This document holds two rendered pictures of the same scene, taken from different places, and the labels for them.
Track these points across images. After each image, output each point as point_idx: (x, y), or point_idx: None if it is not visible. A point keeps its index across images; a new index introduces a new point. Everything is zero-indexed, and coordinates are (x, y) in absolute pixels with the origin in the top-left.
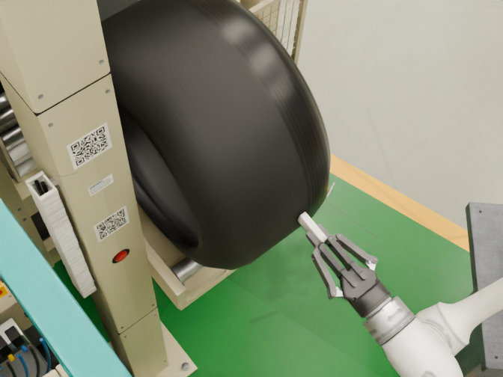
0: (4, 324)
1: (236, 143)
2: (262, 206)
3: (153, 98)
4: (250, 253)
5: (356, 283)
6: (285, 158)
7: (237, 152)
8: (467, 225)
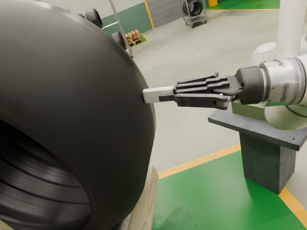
0: None
1: (14, 18)
2: (97, 72)
3: None
4: (131, 140)
5: (227, 81)
6: (85, 34)
7: (20, 23)
8: (216, 123)
